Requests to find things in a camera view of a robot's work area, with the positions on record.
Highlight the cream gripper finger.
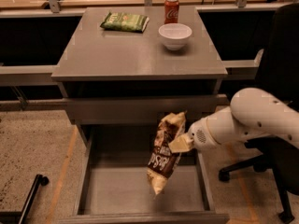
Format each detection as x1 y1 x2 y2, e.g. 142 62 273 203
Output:
169 133 193 153

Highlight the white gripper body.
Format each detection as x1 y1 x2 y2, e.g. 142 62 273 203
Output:
188 118 218 150

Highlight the open grey middle drawer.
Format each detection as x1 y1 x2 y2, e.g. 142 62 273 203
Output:
59 125 229 224

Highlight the green chip bag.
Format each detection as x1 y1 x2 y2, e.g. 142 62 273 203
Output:
100 12 150 33

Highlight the grey drawer cabinet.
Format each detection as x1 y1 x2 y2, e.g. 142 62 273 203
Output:
50 5 229 147

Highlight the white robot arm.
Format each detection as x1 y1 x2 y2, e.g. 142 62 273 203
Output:
169 88 299 153

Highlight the black metal stand leg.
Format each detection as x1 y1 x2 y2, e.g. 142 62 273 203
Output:
0 175 50 224

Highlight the brown chip bag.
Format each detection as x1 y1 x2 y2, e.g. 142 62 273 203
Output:
147 112 186 195

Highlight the white bowl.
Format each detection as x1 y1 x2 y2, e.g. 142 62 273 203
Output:
158 23 192 50

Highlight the red coca-cola can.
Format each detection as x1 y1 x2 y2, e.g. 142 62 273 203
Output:
164 0 179 23

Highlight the black office chair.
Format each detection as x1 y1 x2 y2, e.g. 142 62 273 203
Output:
219 4 299 224

